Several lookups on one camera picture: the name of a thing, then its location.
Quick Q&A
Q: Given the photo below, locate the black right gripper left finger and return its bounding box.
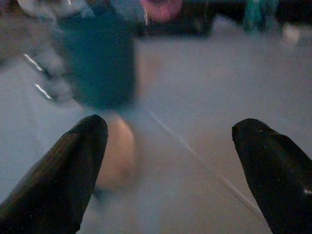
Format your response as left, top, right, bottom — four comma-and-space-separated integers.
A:
0, 115, 109, 234

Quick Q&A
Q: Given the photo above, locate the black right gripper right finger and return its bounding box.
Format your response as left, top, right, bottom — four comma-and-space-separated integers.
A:
232, 118, 312, 234

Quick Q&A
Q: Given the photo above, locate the beige wooden utensil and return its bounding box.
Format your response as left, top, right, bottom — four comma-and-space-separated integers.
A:
96, 116, 137, 191

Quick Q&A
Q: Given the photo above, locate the dark teal cup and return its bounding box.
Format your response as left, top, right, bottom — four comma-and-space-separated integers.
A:
57, 14, 137, 110

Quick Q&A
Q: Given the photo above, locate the teal cloth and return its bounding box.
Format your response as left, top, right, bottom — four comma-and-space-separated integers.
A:
243, 0, 280, 32

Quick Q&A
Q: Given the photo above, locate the white plate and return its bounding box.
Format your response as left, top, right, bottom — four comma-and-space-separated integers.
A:
17, 0, 81, 19

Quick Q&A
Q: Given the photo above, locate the pink bowl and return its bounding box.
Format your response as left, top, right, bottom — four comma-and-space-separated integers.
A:
140, 0, 183, 23

